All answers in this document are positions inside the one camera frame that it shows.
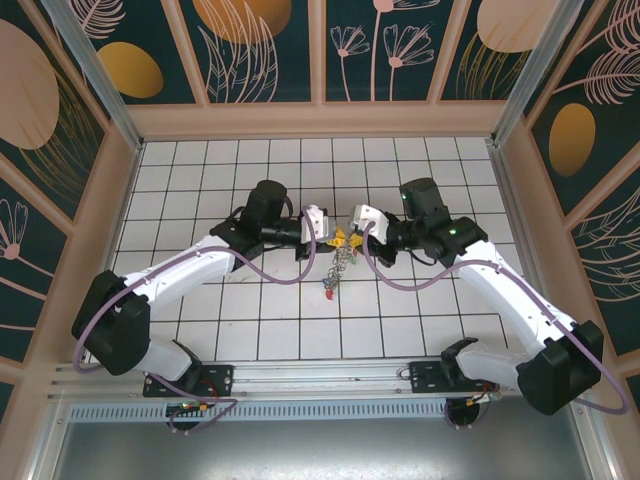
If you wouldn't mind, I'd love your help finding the large keyring with small rings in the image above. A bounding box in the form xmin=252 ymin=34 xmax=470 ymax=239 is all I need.
xmin=322 ymin=243 xmax=360 ymax=303

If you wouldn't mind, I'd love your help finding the grey metal sheet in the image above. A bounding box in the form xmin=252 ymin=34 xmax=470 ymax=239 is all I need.
xmin=48 ymin=418 xmax=594 ymax=480

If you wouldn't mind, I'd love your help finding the purple cable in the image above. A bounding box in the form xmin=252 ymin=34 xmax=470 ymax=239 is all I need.
xmin=73 ymin=209 xmax=321 ymax=435
xmin=362 ymin=222 xmax=630 ymax=432

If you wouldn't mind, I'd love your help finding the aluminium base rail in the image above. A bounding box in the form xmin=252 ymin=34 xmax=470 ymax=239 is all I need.
xmin=48 ymin=362 xmax=507 ymax=400

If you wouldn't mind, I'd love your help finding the aluminium frame post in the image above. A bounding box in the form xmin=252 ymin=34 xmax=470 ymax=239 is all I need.
xmin=490 ymin=0 xmax=587 ymax=147
xmin=40 ymin=0 xmax=145 ymax=153

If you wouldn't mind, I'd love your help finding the slotted grey cable duct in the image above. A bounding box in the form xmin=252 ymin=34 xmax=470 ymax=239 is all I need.
xmin=66 ymin=401 xmax=452 ymax=422

